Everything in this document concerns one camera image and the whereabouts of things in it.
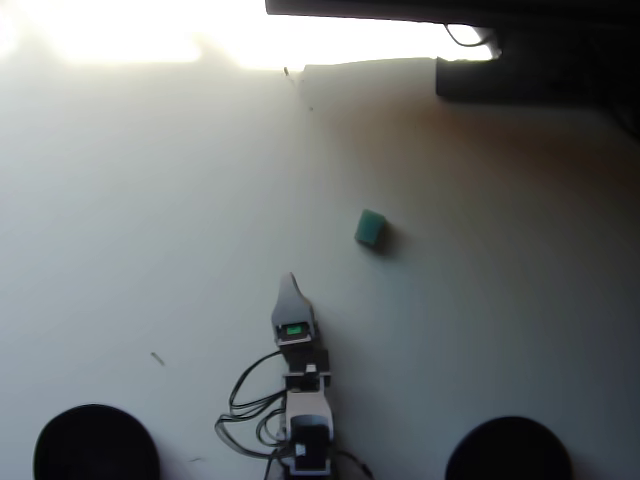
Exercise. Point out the black box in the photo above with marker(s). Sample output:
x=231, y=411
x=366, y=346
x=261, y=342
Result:
x=540, y=70

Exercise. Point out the blue cube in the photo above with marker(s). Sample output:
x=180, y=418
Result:
x=370, y=228

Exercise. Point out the black round bowl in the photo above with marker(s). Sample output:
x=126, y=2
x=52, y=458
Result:
x=507, y=450
x=95, y=445

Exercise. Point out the white Koch robot arm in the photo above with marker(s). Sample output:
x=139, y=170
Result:
x=309, y=405

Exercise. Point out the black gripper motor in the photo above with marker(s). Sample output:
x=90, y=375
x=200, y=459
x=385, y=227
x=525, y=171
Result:
x=295, y=332

